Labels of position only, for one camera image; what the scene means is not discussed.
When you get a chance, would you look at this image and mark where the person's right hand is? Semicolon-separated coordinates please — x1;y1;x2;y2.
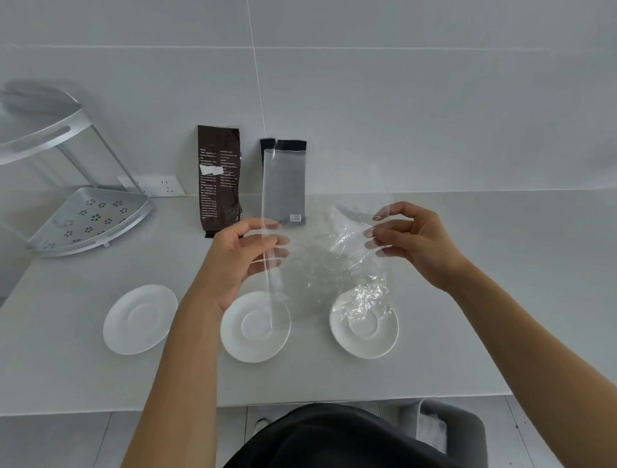
364;201;471;293

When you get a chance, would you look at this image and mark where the person's left hand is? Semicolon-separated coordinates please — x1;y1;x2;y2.
185;217;292;317

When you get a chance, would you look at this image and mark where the brown coffee bag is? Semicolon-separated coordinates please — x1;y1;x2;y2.
197;125;244;239

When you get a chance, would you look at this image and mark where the white saucer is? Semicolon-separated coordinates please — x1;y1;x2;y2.
220;291;292;364
329;288;400;360
102;284;179;356

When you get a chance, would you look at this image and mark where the clear plastic bag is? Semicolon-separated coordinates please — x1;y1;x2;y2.
260;148;401;338

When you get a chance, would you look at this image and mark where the black coffee bag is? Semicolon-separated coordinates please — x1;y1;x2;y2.
260;138;308;228

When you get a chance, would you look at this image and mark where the silver metal corner shelf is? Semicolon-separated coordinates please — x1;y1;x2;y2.
0;86;154;258

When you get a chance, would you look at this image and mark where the person's left forearm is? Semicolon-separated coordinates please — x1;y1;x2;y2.
120;289;232;468

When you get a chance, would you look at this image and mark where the person's right forearm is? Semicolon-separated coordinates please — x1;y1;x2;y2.
443;262;617;468

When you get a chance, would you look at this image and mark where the person's black shirt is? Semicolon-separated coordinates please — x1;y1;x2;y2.
224;402;463;468

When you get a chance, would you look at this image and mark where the grey trash bin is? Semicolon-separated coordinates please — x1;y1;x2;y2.
400;398;488;468

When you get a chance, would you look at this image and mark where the white wall socket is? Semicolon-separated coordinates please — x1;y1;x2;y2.
143;174;186;199
117;174;147;196

